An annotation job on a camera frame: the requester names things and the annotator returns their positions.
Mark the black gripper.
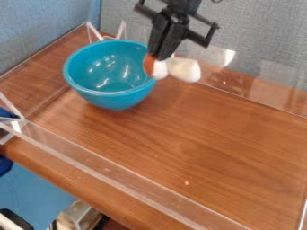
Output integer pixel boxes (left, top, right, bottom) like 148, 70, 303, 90
135, 0, 219, 60

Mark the brown and white toy mushroom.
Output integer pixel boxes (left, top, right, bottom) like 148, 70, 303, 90
143, 55, 202, 83

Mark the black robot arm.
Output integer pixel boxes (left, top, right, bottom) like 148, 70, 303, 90
135, 0, 219, 61

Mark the blue ceramic bowl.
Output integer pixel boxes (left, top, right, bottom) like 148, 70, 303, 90
63, 40, 158, 111

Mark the clear acrylic table barrier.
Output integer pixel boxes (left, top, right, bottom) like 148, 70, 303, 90
0, 24, 307, 230

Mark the dark blue cloth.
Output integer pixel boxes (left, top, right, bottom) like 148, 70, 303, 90
0, 107, 19, 177

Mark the metal table leg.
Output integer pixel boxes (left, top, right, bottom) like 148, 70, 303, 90
47, 200, 102, 230

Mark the black object bottom left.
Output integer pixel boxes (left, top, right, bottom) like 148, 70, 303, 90
0, 208, 35, 230

